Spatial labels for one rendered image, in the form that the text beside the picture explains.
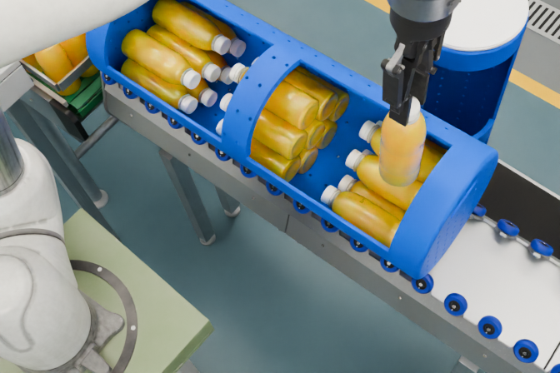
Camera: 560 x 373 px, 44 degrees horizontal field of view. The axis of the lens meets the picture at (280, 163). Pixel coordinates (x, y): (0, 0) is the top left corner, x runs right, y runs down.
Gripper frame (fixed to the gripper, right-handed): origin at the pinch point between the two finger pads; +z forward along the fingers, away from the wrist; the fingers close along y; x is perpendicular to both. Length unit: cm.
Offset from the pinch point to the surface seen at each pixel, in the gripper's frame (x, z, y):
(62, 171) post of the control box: 97, 90, -24
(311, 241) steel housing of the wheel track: 15, 60, -7
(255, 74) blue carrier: 34.1, 23.0, 2.4
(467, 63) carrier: 9, 47, 46
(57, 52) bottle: 88, 42, -10
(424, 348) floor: -12, 146, 12
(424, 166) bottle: -0.9, 32.0, 8.7
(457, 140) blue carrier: -4.5, 24.2, 12.5
